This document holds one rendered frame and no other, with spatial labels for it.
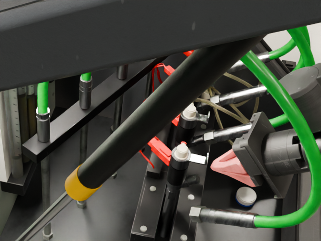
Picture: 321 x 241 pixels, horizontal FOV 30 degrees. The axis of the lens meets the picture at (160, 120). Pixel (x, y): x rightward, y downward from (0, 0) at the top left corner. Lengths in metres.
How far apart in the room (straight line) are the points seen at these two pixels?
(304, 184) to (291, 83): 0.42
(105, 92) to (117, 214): 0.28
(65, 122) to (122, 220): 0.29
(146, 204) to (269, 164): 0.27
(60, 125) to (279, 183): 0.33
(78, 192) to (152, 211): 0.58
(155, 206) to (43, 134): 0.23
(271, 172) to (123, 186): 0.46
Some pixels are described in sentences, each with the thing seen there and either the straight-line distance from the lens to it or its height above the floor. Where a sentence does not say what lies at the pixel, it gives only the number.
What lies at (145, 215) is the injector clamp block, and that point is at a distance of 0.96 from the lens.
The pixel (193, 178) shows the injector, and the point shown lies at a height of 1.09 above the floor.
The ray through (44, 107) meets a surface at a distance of 0.83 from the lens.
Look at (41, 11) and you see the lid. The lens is 0.24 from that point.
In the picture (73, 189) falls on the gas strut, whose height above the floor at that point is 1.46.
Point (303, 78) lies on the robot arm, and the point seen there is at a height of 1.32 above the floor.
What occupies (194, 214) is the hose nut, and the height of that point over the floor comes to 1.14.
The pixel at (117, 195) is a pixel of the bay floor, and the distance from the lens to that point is 1.16.
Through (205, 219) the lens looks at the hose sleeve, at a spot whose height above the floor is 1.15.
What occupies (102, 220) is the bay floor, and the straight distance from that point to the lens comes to 1.13.
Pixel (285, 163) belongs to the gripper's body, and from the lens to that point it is 0.76.
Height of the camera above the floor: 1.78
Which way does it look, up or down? 47 degrees down
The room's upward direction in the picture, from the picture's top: 10 degrees clockwise
